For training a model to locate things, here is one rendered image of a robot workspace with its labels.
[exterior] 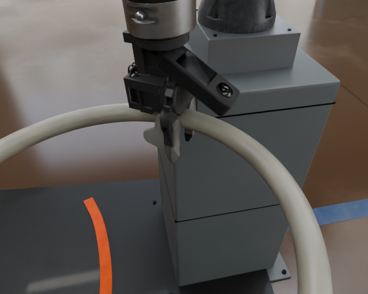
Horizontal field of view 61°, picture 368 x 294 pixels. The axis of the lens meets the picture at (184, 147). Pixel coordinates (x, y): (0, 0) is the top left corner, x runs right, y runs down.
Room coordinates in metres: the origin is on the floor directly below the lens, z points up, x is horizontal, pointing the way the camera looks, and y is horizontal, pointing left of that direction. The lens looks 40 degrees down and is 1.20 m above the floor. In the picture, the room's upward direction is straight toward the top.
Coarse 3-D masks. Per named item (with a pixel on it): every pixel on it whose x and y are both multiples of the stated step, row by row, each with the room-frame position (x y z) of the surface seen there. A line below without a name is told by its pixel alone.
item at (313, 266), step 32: (32, 128) 0.38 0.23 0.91; (64, 128) 0.39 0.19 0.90; (192, 128) 0.38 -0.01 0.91; (224, 128) 0.35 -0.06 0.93; (0, 160) 0.33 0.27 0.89; (256, 160) 0.29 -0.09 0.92; (288, 192) 0.23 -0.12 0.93; (288, 224) 0.20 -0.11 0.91; (320, 256) 0.16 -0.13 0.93; (320, 288) 0.13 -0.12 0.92
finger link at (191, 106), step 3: (192, 99) 0.43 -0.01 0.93; (192, 102) 0.43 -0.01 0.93; (189, 105) 0.42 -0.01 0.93; (192, 105) 0.43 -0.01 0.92; (189, 108) 0.42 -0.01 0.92; (192, 108) 0.43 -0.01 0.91; (195, 108) 0.44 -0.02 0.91; (186, 129) 0.43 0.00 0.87; (189, 129) 0.43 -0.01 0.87; (186, 132) 0.43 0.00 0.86; (189, 132) 0.43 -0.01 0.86; (192, 132) 0.43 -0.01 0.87; (186, 135) 0.43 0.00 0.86; (189, 135) 0.43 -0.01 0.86; (192, 135) 0.43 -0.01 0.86; (186, 138) 0.43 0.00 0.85; (189, 138) 0.43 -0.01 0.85
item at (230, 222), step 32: (256, 96) 0.60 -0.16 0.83; (288, 96) 0.61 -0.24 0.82; (320, 96) 0.63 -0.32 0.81; (256, 128) 0.60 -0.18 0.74; (288, 128) 0.62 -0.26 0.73; (320, 128) 0.64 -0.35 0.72; (160, 160) 0.86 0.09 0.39; (192, 160) 0.57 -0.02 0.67; (224, 160) 0.59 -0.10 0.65; (288, 160) 0.62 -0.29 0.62; (192, 192) 0.57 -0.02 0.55; (224, 192) 0.59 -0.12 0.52; (256, 192) 0.61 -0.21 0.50; (192, 224) 0.57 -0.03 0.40; (224, 224) 0.59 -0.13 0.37; (256, 224) 0.61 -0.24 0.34; (192, 256) 0.57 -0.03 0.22; (224, 256) 0.60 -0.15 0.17; (256, 256) 0.62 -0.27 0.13
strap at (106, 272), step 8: (88, 200) 0.98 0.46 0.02; (88, 208) 0.93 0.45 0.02; (96, 208) 0.93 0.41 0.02; (96, 216) 0.89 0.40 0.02; (96, 224) 0.84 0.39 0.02; (104, 224) 0.84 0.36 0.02; (96, 232) 0.80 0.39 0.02; (104, 232) 0.80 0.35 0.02; (104, 240) 0.76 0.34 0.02; (104, 248) 0.72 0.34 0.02; (104, 256) 0.68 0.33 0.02; (104, 264) 0.65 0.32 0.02; (104, 272) 0.61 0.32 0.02; (104, 280) 0.58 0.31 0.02; (104, 288) 0.55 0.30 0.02
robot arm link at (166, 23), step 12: (180, 0) 0.37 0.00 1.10; (192, 0) 0.39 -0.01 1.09; (132, 12) 0.38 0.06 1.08; (144, 12) 0.37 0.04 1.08; (156, 12) 0.36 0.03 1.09; (168, 12) 0.36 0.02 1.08; (180, 12) 0.37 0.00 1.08; (192, 12) 0.39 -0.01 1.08; (132, 24) 0.38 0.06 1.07; (144, 24) 0.37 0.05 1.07; (156, 24) 0.36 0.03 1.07; (168, 24) 0.36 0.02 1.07; (180, 24) 0.37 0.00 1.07; (192, 24) 0.39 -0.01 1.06; (144, 36) 0.37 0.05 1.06; (156, 36) 0.36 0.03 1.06; (168, 36) 0.36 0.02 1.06
